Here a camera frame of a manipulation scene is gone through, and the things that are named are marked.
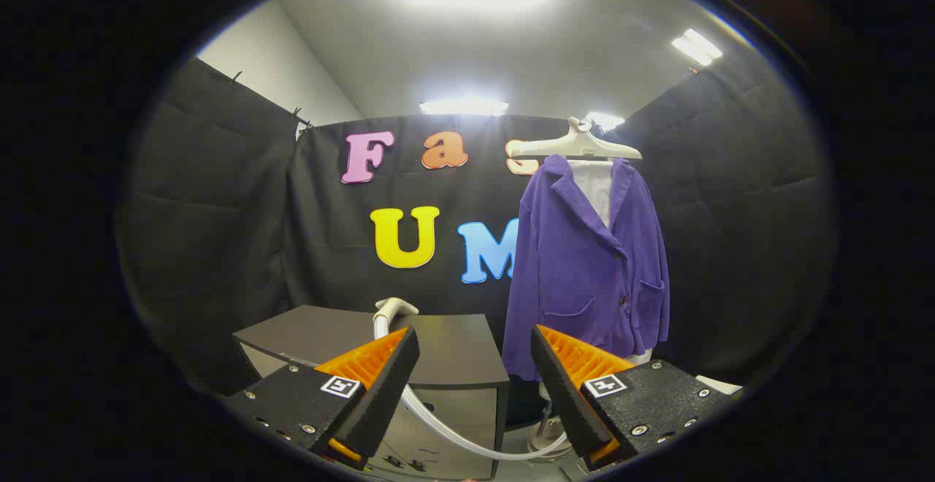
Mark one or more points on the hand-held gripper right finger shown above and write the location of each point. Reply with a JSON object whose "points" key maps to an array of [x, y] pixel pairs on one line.
{"points": [[559, 387]]}

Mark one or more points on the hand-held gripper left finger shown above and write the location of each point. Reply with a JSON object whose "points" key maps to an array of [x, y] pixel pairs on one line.
{"points": [[387, 387]]}

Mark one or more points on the white garment steamer head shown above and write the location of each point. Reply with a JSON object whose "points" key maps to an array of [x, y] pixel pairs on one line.
{"points": [[391, 308]]}

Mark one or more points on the purple jacket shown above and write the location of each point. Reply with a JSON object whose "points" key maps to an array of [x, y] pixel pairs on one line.
{"points": [[577, 270]]}

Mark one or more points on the garment steamer stand base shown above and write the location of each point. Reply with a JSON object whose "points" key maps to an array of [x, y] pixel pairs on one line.
{"points": [[544, 438]]}

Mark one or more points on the white clothes hanger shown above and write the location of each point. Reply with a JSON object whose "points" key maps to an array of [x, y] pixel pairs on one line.
{"points": [[584, 146]]}

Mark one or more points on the grey cabinet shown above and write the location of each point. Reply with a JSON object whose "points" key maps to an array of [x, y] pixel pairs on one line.
{"points": [[453, 350]]}

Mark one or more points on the white inner shirt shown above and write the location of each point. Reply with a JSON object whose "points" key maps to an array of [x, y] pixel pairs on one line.
{"points": [[595, 186]]}

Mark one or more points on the black backdrop cloth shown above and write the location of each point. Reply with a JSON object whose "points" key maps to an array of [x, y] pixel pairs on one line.
{"points": [[219, 212]]}

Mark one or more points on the small ceiling light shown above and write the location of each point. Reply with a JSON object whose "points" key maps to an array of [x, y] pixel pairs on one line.
{"points": [[605, 121]]}

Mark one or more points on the rectangular ceiling light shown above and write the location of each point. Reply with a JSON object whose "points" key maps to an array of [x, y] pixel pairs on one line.
{"points": [[464, 107]]}

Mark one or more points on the double-tube ceiling light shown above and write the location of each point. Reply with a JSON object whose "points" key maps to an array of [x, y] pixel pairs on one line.
{"points": [[697, 47]]}

